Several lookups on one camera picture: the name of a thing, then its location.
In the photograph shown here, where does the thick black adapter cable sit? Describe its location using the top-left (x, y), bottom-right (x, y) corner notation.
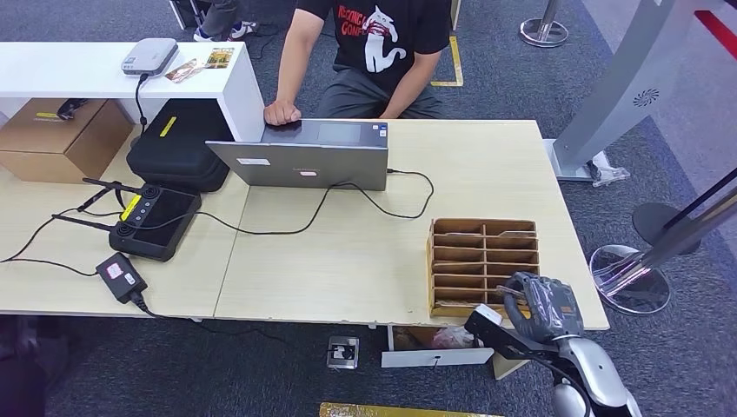
top-left (130, 292), bottom-right (292, 345)

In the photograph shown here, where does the green picture card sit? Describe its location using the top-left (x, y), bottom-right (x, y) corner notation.
top-left (204, 47), bottom-right (236, 70)

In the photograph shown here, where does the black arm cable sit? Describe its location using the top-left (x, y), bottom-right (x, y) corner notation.
top-left (532, 355), bottom-right (594, 417)

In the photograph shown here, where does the grey metal kiosk stand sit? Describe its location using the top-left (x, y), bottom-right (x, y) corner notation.
top-left (543, 0), bottom-right (707, 183)

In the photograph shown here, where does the chrome stanchion with flat base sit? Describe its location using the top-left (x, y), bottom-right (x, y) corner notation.
top-left (518, 0), bottom-right (570, 49)

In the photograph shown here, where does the yellow corner floor tape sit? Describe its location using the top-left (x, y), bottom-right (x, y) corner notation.
top-left (429, 35), bottom-right (465, 89)

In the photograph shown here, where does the clear plastic bag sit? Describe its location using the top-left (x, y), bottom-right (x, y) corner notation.
top-left (586, 149), bottom-right (631, 189)

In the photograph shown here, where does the black remote controller with antennas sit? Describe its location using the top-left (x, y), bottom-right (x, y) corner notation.
top-left (50, 176), bottom-right (203, 263)

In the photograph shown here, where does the wooden card organizer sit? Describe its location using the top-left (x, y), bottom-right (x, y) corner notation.
top-left (425, 217), bottom-right (541, 320)

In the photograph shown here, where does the long yellow floor tape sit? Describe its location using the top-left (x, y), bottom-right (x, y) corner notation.
top-left (319, 401), bottom-right (503, 417)

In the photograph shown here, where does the white raised counter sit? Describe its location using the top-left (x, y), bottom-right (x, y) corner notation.
top-left (0, 40), bottom-right (267, 144)

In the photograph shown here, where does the black power adapter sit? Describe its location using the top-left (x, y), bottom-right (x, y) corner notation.
top-left (95, 252), bottom-right (149, 306)

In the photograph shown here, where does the black stanchion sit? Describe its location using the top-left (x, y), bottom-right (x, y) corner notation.
top-left (631, 166), bottom-right (737, 256)

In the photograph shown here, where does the brown picture card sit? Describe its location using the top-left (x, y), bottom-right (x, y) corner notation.
top-left (163, 57), bottom-right (207, 85)

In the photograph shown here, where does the red barrier belt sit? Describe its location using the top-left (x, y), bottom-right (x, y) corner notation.
top-left (693, 10), bottom-right (737, 63)

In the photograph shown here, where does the chrome stanchion with domed base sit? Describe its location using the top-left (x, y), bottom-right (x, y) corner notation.
top-left (588, 183), bottom-right (737, 316)

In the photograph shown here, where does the grey box-shaped device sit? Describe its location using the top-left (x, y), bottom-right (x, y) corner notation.
top-left (120, 36), bottom-right (180, 77)

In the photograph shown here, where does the pink plastic bag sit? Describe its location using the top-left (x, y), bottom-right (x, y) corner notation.
top-left (431, 326), bottom-right (477, 351)

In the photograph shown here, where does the black laptop cable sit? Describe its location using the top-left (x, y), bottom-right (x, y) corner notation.
top-left (123, 168), bottom-right (435, 237)

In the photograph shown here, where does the seated person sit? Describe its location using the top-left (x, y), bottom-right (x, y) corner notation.
top-left (263, 0), bottom-right (454, 127)

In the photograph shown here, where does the metal floor socket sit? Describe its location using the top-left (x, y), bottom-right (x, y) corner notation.
top-left (325, 335), bottom-right (361, 371)

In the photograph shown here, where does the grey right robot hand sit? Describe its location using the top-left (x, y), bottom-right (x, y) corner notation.
top-left (502, 271), bottom-right (586, 344)

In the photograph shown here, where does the black carrying case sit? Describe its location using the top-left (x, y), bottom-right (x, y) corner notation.
top-left (125, 98), bottom-right (236, 195)

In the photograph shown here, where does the person's right hand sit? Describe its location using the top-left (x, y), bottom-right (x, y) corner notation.
top-left (263, 98), bottom-right (302, 127)

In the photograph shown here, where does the small black object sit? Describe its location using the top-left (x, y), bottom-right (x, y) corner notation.
top-left (56, 98), bottom-right (91, 122)

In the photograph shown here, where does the brown cardboard box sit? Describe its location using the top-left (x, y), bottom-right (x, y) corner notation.
top-left (0, 97), bottom-right (136, 185)

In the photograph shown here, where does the white open drawer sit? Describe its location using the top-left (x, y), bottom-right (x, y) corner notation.
top-left (380, 324), bottom-right (497, 370)

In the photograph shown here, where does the black cabinet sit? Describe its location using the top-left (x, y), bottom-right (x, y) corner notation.
top-left (168, 0), bottom-right (203, 31)

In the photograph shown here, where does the black device cable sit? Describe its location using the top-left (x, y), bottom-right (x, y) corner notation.
top-left (133, 73), bottom-right (151, 135)

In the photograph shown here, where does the thin black adapter cable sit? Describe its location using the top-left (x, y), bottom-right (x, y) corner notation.
top-left (0, 198), bottom-right (125, 278)

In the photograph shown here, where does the standing person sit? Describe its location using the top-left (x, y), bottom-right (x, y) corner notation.
top-left (192, 0), bottom-right (260, 43)

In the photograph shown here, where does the grey laptop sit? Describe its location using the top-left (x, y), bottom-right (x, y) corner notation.
top-left (205, 118), bottom-right (390, 192)

